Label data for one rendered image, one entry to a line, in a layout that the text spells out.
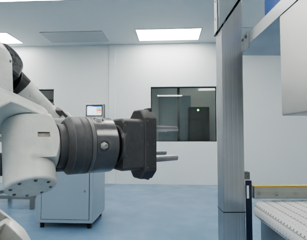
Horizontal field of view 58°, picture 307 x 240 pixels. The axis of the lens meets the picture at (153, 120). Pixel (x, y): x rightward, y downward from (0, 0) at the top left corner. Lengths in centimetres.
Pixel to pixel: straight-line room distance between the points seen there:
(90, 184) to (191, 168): 302
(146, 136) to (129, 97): 533
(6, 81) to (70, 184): 249
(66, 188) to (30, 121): 281
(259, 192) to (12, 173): 61
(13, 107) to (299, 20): 48
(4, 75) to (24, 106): 36
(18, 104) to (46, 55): 609
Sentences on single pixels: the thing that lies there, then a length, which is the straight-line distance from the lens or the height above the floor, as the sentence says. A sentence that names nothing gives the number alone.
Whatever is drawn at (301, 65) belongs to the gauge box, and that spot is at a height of 112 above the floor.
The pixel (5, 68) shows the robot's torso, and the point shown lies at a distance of 77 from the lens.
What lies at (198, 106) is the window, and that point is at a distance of 584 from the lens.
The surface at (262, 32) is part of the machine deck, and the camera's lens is 72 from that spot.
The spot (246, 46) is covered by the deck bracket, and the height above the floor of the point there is 124.
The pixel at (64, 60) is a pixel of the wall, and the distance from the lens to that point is 630.
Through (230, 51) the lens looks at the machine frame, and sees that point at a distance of 82.
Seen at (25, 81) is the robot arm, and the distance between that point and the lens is 94.
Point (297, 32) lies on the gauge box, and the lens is 57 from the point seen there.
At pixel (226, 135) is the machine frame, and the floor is 100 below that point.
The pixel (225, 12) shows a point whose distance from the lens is 77.
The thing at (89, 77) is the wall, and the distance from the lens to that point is 604.
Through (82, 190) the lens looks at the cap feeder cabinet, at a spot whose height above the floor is 41.
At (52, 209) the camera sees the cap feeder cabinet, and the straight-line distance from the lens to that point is 331.
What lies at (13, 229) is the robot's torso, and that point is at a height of 79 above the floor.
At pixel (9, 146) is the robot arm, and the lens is 40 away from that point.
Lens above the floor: 100
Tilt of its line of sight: 3 degrees up
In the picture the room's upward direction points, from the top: straight up
